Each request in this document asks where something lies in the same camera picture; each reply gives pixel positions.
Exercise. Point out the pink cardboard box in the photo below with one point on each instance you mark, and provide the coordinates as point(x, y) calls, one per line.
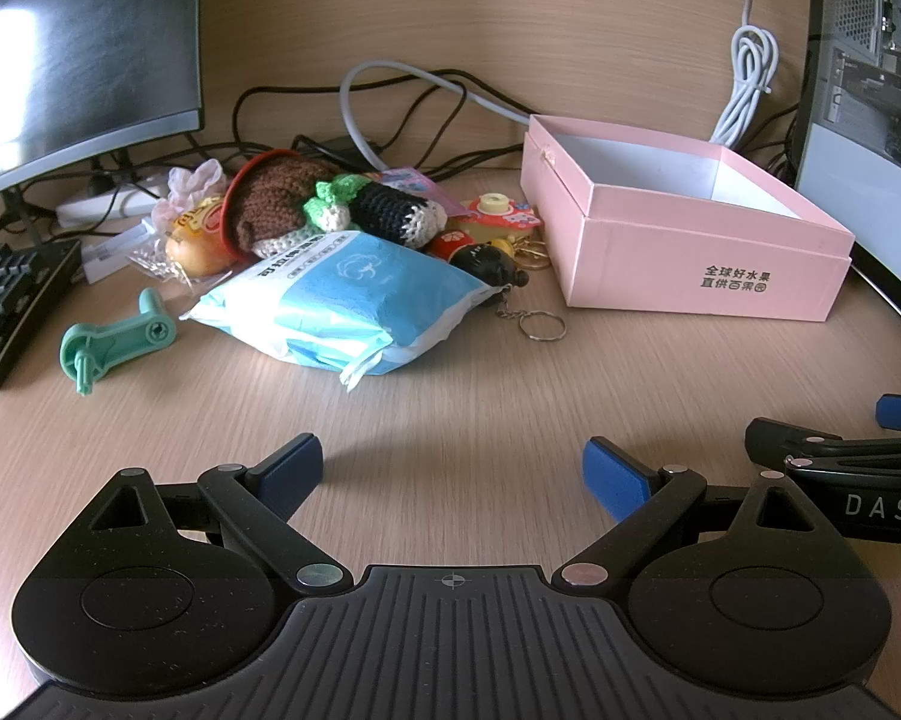
point(645, 270)

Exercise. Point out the white pink frilly scrunchie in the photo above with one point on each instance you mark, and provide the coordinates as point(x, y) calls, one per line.
point(191, 184)

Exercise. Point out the blue wet wipes packet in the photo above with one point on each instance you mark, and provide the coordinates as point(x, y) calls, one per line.
point(345, 292)

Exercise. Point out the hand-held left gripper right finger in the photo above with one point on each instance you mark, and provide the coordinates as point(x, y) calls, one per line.
point(614, 476)

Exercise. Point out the brown crochet potted plant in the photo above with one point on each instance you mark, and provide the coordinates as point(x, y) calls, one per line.
point(270, 195)

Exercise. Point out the tape roll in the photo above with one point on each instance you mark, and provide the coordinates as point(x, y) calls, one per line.
point(493, 204)

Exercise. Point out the white power strip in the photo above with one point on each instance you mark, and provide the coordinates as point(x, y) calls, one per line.
point(105, 206)

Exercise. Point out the green plastic tool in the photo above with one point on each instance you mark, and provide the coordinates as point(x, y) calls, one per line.
point(120, 337)

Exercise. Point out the yellow bread snack packet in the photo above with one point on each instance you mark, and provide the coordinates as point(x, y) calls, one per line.
point(195, 240)

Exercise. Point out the black monitor stand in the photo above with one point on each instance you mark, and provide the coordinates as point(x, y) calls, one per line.
point(22, 214)

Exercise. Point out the black white crochet toy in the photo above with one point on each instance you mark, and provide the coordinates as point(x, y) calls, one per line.
point(390, 210)

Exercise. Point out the dark curved monitor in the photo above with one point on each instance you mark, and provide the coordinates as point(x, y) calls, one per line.
point(82, 52)

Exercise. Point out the black power adapter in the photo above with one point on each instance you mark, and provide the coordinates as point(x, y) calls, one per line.
point(338, 144)

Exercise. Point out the black keyboard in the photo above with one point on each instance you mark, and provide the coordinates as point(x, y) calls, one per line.
point(15, 300)

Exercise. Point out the pink sticker packet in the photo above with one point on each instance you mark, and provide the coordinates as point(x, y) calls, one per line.
point(413, 180)

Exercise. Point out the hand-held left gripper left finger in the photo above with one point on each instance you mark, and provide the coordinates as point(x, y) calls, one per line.
point(294, 474)

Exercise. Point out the clear bag of pins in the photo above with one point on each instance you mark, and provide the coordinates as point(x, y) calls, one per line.
point(150, 259)

